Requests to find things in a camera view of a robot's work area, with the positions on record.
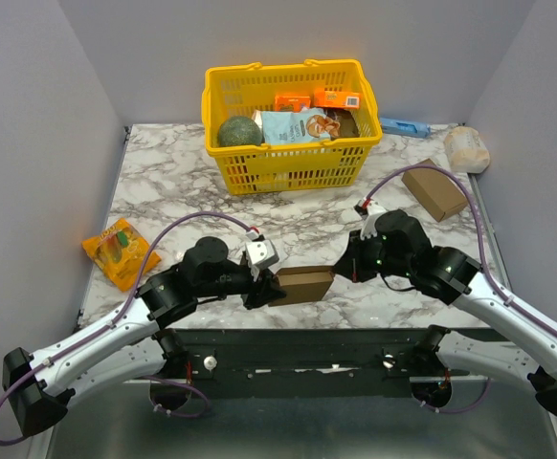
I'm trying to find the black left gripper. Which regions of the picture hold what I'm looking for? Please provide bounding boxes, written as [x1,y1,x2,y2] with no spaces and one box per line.
[196,265,288,312]

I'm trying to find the brown cardboard box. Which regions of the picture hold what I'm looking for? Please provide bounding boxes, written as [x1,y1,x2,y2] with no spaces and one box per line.
[269,266,334,307]
[402,159,468,222]

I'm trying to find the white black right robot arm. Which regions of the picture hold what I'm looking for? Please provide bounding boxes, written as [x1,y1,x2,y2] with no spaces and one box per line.
[333,204,557,417]

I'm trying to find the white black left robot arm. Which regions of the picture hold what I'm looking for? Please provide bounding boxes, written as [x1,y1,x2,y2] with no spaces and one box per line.
[2,236,286,438]

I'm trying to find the folded brown cardboard box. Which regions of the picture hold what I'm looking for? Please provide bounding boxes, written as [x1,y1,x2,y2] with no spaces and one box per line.
[402,159,468,222]

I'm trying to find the orange snack box right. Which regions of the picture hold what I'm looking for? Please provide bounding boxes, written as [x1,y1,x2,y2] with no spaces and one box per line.
[312,89,362,109]

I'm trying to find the orange snack box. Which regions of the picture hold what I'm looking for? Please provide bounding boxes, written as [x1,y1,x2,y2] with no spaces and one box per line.
[274,94,311,113]
[312,89,362,109]

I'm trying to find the orange snack box left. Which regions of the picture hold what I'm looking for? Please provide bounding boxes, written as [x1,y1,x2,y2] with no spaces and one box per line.
[274,94,311,113]

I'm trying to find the dark brown snack packet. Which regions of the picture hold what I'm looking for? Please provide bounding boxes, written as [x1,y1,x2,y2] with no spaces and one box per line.
[325,108,360,140]

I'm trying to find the blue tissue packet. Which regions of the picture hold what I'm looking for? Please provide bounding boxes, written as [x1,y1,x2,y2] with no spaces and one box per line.
[380,117,431,139]

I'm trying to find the light blue snack bag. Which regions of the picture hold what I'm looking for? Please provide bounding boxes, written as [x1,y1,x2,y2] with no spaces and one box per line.
[260,108,338,145]

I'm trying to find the beige wrapped bread bag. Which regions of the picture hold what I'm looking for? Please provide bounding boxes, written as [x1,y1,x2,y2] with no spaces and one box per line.
[444,126,490,174]

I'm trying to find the orange gummy candy bag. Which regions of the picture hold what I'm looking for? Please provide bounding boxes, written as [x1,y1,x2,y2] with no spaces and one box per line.
[81,218,149,292]

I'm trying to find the green round melon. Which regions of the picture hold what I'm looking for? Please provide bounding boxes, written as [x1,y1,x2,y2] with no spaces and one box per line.
[217,116,263,147]

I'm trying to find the yellow plastic shopping basket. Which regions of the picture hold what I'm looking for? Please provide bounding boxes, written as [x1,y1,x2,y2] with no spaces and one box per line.
[201,59,382,195]

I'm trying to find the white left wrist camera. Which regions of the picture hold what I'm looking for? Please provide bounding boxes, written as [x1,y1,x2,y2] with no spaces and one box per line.
[244,227,279,282]

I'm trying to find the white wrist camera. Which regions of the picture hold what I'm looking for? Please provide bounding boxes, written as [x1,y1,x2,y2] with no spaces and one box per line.
[244,227,279,282]
[354,198,388,241]

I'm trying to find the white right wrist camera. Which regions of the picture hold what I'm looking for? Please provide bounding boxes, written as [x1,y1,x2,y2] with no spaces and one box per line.
[354,198,388,241]

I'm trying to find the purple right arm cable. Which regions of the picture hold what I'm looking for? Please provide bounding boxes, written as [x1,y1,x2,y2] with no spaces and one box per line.
[364,164,557,358]

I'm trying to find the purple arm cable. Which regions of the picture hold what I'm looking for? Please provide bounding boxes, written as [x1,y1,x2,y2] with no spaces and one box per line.
[0,211,260,447]
[364,164,557,358]

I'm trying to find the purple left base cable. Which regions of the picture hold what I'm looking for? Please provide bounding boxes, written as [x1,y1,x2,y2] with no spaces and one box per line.
[146,375,212,420]

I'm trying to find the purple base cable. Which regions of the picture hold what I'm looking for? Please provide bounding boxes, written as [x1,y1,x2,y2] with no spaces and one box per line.
[146,375,212,420]
[419,377,491,415]

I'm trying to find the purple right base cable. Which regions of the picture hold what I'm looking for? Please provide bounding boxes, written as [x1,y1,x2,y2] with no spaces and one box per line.
[419,377,491,415]

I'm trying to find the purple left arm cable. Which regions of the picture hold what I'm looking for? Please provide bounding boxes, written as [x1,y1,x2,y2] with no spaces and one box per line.
[0,211,260,447]

